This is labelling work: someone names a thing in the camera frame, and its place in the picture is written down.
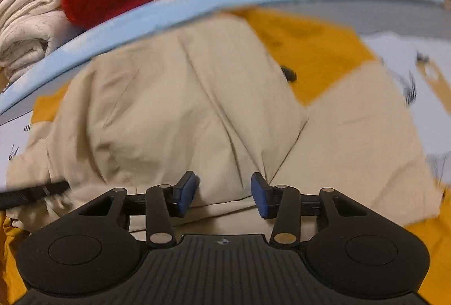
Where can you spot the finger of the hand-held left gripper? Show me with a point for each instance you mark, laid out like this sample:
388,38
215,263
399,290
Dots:
28,194

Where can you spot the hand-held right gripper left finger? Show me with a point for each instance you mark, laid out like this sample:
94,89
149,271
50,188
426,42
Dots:
186,194

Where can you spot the white fluffy folded blanket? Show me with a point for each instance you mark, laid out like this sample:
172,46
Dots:
28,44

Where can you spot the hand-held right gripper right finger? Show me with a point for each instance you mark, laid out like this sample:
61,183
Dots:
260,196

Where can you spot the beige cloth garment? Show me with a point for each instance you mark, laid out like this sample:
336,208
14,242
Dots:
394,41

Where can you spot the beige and mustard hooded jacket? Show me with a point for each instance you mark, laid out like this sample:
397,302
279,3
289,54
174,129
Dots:
176,97

